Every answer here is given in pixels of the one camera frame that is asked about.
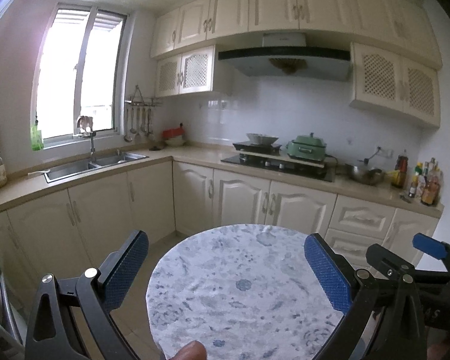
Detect steel kitchen sink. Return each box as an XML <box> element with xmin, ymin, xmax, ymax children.
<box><xmin>44</xmin><ymin>150</ymin><xmax>147</xmax><ymax>183</ymax></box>

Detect kitchen window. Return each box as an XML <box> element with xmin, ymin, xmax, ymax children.
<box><xmin>31</xmin><ymin>4</ymin><xmax>129</xmax><ymax>148</ymax></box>

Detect person's left hand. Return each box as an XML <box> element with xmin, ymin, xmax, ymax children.
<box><xmin>170</xmin><ymin>340</ymin><xmax>207</xmax><ymax>360</ymax></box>

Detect condiment bottles group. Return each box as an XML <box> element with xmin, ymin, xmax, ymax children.
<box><xmin>408</xmin><ymin>158</ymin><xmax>443</xmax><ymax>206</ymax></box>

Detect dark sauce bottle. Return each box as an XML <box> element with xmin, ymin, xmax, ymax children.
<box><xmin>391</xmin><ymin>150</ymin><xmax>409</xmax><ymax>189</ymax></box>

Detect steel wok pan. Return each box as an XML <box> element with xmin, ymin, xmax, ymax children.
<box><xmin>345</xmin><ymin>164</ymin><xmax>385</xmax><ymax>185</ymax></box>

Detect cream lower cabinets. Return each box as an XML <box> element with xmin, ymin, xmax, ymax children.
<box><xmin>0</xmin><ymin>147</ymin><xmax>443</xmax><ymax>308</ymax></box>

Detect black gas stove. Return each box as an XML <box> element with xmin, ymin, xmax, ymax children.
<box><xmin>222</xmin><ymin>141</ymin><xmax>336</xmax><ymax>182</ymax></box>

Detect white blue patterned tablecloth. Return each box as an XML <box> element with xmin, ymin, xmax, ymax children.
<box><xmin>146</xmin><ymin>224</ymin><xmax>342</xmax><ymax>359</ymax></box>

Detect green electric cooking pot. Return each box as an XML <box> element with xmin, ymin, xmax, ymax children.
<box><xmin>286</xmin><ymin>133</ymin><xmax>327</xmax><ymax>162</ymax></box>

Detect cream upper lattice cabinet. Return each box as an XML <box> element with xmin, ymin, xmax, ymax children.
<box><xmin>349</xmin><ymin>42</ymin><xmax>441</xmax><ymax>128</ymax></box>

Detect green dish soap bottle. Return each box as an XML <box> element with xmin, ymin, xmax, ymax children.
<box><xmin>30</xmin><ymin>121</ymin><xmax>44</xmax><ymax>151</ymax></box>

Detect steel faucet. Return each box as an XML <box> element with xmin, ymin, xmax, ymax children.
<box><xmin>77</xmin><ymin>115</ymin><xmax>96</xmax><ymax>157</ymax></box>

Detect red white container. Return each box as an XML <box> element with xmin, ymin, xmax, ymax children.
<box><xmin>162</xmin><ymin>124</ymin><xmax>186</xmax><ymax>147</ymax></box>

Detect hanging utensil rack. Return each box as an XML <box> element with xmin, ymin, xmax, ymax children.
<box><xmin>124</xmin><ymin>85</ymin><xmax>163</xmax><ymax>143</ymax></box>

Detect range hood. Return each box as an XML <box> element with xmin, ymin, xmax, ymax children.
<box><xmin>218</xmin><ymin>33</ymin><xmax>351</xmax><ymax>81</ymax></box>

